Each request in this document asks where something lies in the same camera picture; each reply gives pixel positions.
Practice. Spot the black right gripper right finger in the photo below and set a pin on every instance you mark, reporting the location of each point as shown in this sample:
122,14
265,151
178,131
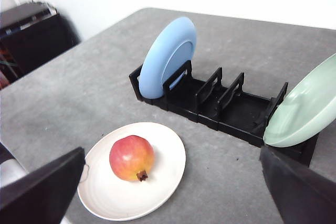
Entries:
304,195

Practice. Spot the white plate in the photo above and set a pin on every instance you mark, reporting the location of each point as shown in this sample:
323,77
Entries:
108,196

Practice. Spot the red pomegranate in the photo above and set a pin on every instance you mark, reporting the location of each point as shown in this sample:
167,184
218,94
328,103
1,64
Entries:
132,157

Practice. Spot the green plate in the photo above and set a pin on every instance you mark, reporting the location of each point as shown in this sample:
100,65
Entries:
305,108

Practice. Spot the black plate rack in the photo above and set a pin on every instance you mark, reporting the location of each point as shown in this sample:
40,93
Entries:
228,109

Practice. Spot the blue plate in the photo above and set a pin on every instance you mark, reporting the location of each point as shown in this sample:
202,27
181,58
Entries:
173,48

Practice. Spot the dark cabinet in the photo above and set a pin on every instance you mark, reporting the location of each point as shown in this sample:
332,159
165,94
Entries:
30,34

